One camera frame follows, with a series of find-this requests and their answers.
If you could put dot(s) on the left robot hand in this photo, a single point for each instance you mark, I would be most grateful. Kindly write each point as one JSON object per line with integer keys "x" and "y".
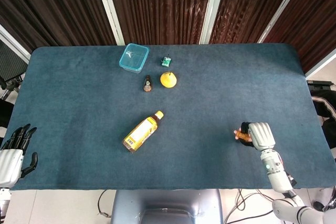
{"x": 11, "y": 155}

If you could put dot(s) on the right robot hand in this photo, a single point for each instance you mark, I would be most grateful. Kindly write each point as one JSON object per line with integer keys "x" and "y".
{"x": 258, "y": 135}

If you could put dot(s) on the orange turtle toy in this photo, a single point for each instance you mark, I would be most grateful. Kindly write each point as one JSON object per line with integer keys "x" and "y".
{"x": 242, "y": 135}

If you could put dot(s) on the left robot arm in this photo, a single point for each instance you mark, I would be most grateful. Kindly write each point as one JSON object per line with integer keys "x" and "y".
{"x": 4, "y": 200}

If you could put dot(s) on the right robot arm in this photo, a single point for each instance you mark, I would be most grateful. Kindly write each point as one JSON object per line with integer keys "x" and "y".
{"x": 281, "y": 179}

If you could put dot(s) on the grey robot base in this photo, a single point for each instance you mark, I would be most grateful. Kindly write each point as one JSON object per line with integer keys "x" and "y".
{"x": 166, "y": 207}

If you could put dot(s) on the small green toy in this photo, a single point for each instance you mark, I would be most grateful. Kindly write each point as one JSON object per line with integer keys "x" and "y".
{"x": 165, "y": 61}

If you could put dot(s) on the black tripod stand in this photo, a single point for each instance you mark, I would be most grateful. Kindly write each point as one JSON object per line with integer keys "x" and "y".
{"x": 9, "y": 86}

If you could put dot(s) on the black chair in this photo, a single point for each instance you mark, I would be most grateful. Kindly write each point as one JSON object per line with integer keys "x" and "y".
{"x": 324, "y": 103}

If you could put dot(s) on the black mesh panel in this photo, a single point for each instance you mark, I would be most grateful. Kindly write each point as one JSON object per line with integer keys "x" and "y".
{"x": 10, "y": 61}

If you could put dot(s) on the blue table cloth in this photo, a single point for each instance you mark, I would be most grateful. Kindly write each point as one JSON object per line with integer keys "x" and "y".
{"x": 168, "y": 103}

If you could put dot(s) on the yellow pear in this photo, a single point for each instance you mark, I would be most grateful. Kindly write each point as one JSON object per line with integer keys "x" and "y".
{"x": 168, "y": 79}

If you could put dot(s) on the yellow tea bottle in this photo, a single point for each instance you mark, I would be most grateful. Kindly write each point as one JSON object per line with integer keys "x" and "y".
{"x": 143, "y": 132}

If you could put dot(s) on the small brown bottle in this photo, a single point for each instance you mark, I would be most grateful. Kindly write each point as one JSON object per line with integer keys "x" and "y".
{"x": 148, "y": 84}

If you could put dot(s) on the clear blue plastic container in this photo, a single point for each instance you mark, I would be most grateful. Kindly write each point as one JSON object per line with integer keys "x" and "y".
{"x": 134, "y": 58}

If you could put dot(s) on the folding screen partition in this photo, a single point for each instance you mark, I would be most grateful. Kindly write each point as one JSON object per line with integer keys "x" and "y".
{"x": 168, "y": 6}

